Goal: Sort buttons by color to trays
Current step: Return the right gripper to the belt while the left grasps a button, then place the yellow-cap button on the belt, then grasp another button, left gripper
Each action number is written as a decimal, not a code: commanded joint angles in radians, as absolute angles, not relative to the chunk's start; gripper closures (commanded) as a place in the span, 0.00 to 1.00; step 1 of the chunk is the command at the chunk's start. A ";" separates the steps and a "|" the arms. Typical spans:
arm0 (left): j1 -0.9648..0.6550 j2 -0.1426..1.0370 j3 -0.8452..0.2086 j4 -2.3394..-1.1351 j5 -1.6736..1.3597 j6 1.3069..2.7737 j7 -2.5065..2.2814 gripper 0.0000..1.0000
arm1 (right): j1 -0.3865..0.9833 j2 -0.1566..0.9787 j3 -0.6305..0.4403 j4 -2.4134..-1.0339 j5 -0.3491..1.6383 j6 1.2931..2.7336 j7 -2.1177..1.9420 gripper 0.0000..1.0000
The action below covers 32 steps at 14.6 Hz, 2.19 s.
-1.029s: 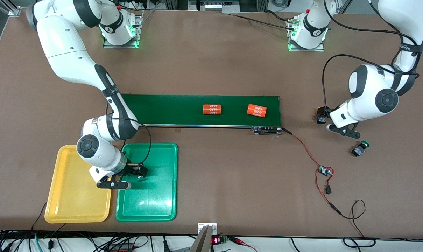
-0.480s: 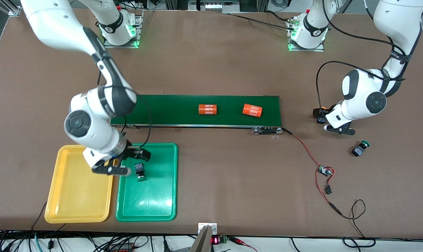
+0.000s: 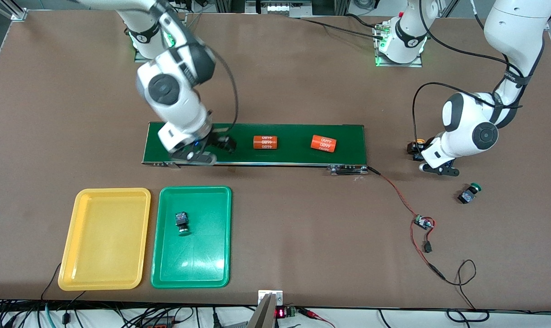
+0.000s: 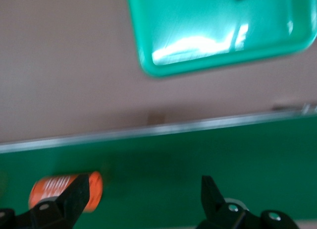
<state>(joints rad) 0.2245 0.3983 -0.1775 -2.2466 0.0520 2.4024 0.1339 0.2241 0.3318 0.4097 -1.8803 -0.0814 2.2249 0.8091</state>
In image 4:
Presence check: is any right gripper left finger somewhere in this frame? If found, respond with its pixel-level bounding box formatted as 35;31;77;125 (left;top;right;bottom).
0;173;90;229

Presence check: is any green plastic tray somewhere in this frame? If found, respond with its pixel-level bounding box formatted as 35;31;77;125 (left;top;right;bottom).
126;0;317;78

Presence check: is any orange printed cylinder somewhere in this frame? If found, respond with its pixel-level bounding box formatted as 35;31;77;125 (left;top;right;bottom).
28;171;104;213

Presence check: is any green conveyor belt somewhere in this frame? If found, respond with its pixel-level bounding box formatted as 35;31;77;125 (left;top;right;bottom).
0;104;317;226

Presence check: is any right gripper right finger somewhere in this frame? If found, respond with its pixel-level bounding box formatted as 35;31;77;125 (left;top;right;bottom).
197;175;300;229

